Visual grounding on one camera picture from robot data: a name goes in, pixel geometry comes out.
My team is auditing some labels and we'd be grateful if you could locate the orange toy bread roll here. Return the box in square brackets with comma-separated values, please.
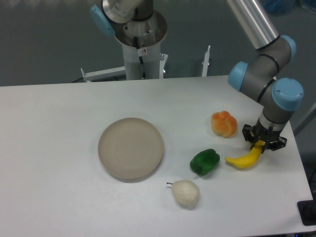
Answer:
[211, 111, 237, 138]

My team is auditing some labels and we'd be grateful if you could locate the green toy bell pepper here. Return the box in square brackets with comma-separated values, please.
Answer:
[190, 149, 220, 176]

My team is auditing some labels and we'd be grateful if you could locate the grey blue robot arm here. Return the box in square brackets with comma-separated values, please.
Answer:
[90, 0, 304, 152]

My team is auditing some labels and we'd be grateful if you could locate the black cable on pedestal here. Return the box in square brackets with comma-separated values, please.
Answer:
[133, 36, 147, 79]

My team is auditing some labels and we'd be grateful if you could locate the beige round plate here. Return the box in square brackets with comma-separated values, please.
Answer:
[98, 118, 164, 181]

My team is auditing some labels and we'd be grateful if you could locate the white upright frame post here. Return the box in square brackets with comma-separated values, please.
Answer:
[201, 45, 211, 77]

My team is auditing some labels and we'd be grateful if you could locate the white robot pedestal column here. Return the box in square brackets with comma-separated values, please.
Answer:
[115, 10, 167, 80]

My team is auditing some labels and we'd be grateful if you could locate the blue plastic bag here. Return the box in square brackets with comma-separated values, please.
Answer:
[260, 0, 296, 15]

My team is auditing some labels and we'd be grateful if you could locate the white toy pear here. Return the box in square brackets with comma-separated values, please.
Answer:
[167, 180, 200, 209]

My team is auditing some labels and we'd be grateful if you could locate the yellow toy banana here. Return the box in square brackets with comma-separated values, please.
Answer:
[225, 140, 265, 169]

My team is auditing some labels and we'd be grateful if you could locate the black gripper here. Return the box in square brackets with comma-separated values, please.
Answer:
[242, 124, 287, 154]

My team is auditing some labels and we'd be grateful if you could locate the white metal frame bracket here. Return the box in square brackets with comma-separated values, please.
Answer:
[80, 66, 125, 82]

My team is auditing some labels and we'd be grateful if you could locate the black device at edge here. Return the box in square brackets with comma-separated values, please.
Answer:
[297, 200, 316, 226]

